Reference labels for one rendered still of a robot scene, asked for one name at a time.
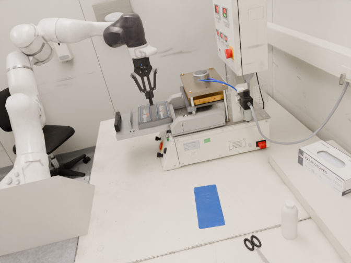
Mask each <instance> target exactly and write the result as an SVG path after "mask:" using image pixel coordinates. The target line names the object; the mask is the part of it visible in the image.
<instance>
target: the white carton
mask: <svg viewBox="0 0 351 263"><path fill-rule="evenodd" d="M298 163H299V164H300V165H302V166H303V167H304V168H305V169H307V170H308V171H309V172H310V173H312V174H313V175H314V176H316V177H317V178H318V179H320V180H321V181H322V182H323V183H325V184H326V185H327V186H328V187H330V188H331V189H333V190H334V191H335V192H337V193H338V194H339V195H340V196H344V195H346V194H349V193H351V157H350V156H349V155H347V154H345V153H344V152H342V151H340V150H338V149H337V148H335V147H333V146H332V145H330V144H329V143H327V142H325V141H324V140H320V141H318V142H315V143H313V144H310V145H307V146H305V147H302V148H299V151H298Z"/></svg>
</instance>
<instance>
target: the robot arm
mask: <svg viewBox="0 0 351 263"><path fill-rule="evenodd" d="M94 36H100V37H103V38H104V41H105V43H106V44H107V45H108V46H109V47H112V48H116V47H120V46H123V45H127V48H128V52H129V55H130V57H131V58H132V61H133V65H134V72H133V73H131V77H132V78H133V79H134V81H135V83H136V85H137V87H138V89H139V90H140V92H141V93H142V92H143V93H144V94H145V97H146V99H149V104H150V106H151V105H154V103H153V98H154V93H153V91H154V90H156V74H157V71H158V70H157V68H153V67H152V66H151V64H150V61H149V57H150V56H152V55H154V54H156V53H157V49H156V48H155V47H152V46H150V45H149V44H147V41H146V39H145V31H144V27H143V23H142V20H141V18H140V16H139V15H138V14H136V13H126V14H122V15H121V16H120V18H119V19H118V20H117V21H115V22H92V21H83V20H75V19H67V18H44V19H42V20H40V22H39V23H38V25H37V26H35V25H34V24H32V23H30V24H21V25H17V26H15V27H13V28H12V30H11V32H10V39H11V41H12V43H13V44H14V45H15V46H16V47H18V48H19V49H20V50H21V52H20V51H16V52H11V53H10V54H9V55H8V56H7V58H6V71H7V80H8V87H9V92H10V94H11V96H10V97H8V99H7V101H6V105H5V106H6V109H7V112H8V115H9V119H10V123H11V127H12V130H13V134H14V138H15V145H16V155H17V158H16V160H15V163H14V168H13V169H12V170H11V171H10V172H9V173H8V174H7V175H6V176H5V177H4V178H3V179H2V181H1V182H0V189H3V188H7V187H12V186H16V185H20V184H24V183H29V182H33V181H38V180H42V179H45V178H49V177H51V175H50V170H49V159H48V155H47V153H46V147H45V140H44V134H43V130H42V128H43V127H44V126H45V124H46V118H45V113H44V110H43V106H42V102H41V99H40V96H39V93H38V89H37V83H36V78H35V74H34V71H33V65H36V66H41V65H42V64H45V63H47V62H49V61H50V60H51V59H52V58H53V56H54V51H53V49H52V48H51V46H50V45H49V44H48V43H47V42H50V41H52V42H55V43H77V42H80V41H82V40H84V39H87V38H91V37H94ZM151 70H152V71H153V73H154V84H153V87H152V86H151V82H150V77H149V75H150V72H151ZM136 74H137V75H138V76H140V78H141V80H142V84H143V89H142V87H141V85H140V84H139V82H138V80H137V78H136ZM144 77H146V78H147V81H148V85H149V89H150V90H149V91H148V90H147V89H146V85H145V81H144Z"/></svg>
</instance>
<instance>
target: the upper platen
mask: <svg viewBox="0 0 351 263"><path fill-rule="evenodd" d="M183 88H184V87H183ZM184 91H185V88H184ZM185 94H186V96H187V99H188V101H189V104H190V105H191V102H190V98H188V95H187V93H186V91H185ZM193 99H194V105H195V106H196V108H197V107H202V106H207V105H212V104H216V103H221V102H224V97H223V91H218V92H213V93H209V94H204V95H199V96H196V97H193Z"/></svg>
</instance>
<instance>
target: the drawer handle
mask: <svg viewBox="0 0 351 263"><path fill-rule="evenodd" d="M120 119H121V114H120V112H119V111H118V112H116V114H115V121H114V128H115V131H116V132H119V131H120V128H119V123H120Z"/></svg>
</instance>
